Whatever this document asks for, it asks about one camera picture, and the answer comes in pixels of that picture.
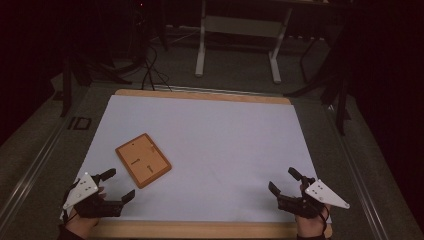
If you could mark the aluminium rail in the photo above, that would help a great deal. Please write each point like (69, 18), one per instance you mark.
(31, 170)
(356, 173)
(216, 90)

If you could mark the white metal stand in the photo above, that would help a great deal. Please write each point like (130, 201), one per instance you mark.
(240, 30)

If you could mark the white work board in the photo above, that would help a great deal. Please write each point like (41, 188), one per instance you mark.
(213, 150)

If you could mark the person's right hand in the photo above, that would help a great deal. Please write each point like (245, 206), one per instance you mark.
(311, 226)

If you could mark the person's left hand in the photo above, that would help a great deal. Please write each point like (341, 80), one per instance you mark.
(81, 225)

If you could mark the black metal stand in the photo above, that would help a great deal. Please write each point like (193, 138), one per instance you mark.
(336, 86)
(71, 76)

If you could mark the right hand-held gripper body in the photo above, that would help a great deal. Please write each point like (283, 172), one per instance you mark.
(325, 196)

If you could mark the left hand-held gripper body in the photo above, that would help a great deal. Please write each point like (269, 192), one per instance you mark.
(81, 191)

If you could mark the wooden photo frame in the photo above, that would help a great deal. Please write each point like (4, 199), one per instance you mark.
(143, 160)

